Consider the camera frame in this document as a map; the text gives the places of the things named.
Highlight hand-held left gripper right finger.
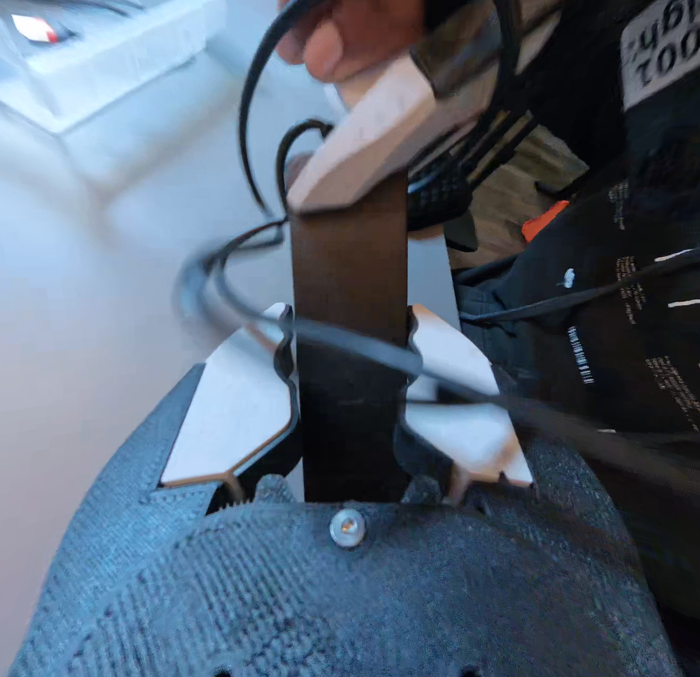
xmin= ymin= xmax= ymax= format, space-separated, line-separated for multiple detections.
xmin=395 ymin=304 xmax=534 ymax=505

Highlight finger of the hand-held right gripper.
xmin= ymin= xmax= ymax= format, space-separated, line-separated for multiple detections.
xmin=287 ymin=54 xmax=485 ymax=215

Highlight clear plastic bin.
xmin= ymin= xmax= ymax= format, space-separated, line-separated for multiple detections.
xmin=0 ymin=0 xmax=228 ymax=137

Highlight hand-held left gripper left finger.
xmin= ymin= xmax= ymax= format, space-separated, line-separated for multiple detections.
xmin=160 ymin=302 xmax=302 ymax=503

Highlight black chair armrest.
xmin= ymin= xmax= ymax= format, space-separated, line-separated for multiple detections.
xmin=407 ymin=160 xmax=474 ymax=232

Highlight thick black hub cable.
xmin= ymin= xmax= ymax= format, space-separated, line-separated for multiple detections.
xmin=175 ymin=218 xmax=700 ymax=481

